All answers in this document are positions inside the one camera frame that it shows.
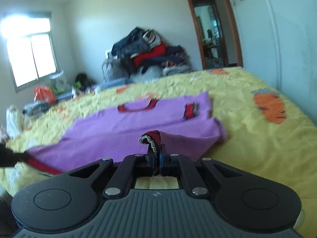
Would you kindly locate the white quilted cloth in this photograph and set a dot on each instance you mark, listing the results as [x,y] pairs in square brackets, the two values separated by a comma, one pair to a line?
[14,122]

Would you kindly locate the black backpack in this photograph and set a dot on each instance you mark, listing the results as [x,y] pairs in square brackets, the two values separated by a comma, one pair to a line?
[82,82]

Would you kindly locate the yellow floral bedspread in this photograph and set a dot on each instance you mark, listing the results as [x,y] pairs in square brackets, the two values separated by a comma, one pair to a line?
[267,134]

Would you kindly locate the pile of clothes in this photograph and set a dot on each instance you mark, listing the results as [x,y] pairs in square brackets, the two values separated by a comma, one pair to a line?
[142,50]

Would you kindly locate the white wardrobe door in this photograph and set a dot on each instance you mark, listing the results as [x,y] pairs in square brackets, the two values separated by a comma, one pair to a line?
[278,42]

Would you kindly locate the purple sweater red collar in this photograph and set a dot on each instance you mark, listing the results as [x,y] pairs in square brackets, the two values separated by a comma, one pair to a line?
[183,124]

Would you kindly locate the window with frame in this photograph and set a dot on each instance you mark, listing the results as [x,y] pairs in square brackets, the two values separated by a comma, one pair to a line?
[29,45]

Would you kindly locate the dark patterned clothes heap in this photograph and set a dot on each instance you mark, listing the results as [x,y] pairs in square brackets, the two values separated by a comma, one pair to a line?
[36,108]

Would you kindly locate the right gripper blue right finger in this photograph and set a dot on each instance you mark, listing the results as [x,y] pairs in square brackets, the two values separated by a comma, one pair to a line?
[163,160]

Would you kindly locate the floral pillow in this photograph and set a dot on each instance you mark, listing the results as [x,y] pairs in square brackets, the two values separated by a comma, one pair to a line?
[59,83]

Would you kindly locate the checkered houndstooth bag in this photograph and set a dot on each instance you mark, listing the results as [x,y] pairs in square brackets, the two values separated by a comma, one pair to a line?
[113,69]

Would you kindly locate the blue striped blanket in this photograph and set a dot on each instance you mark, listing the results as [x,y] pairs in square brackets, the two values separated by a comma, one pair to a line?
[101,86]

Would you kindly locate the wooden door frame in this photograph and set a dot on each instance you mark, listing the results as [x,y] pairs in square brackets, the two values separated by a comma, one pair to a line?
[217,33]

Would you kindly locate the orange plastic bag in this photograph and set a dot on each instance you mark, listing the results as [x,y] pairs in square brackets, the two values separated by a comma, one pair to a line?
[44,93]

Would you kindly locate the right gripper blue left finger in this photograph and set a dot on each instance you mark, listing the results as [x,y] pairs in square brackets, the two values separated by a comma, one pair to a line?
[152,158]

